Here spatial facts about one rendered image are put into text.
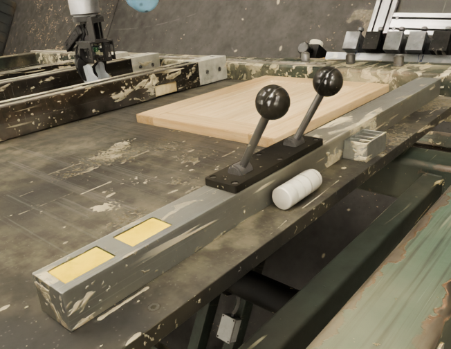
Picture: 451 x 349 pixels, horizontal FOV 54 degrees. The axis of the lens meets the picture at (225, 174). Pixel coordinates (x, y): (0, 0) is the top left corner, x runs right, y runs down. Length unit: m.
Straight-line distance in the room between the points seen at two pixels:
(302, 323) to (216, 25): 2.54
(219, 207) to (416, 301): 0.24
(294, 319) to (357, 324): 0.17
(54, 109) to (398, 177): 0.74
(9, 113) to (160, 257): 0.66
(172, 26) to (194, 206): 2.72
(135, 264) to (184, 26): 2.72
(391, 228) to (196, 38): 2.46
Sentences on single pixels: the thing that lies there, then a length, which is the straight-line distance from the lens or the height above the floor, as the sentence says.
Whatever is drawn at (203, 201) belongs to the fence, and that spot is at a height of 1.56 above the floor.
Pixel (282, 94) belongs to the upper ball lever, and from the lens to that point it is 0.48.
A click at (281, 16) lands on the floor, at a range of 2.62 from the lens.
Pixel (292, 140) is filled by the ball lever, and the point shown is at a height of 1.41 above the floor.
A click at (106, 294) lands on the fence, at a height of 1.67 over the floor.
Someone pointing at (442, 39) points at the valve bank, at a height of 0.76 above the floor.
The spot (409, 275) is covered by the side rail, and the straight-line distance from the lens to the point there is 0.36.
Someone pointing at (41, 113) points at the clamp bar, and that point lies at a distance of 1.07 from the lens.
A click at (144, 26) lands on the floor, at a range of 3.39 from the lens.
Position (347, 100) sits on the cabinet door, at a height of 1.05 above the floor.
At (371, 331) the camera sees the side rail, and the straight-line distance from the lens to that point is 0.31.
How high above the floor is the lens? 1.94
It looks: 51 degrees down
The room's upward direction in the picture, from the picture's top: 73 degrees counter-clockwise
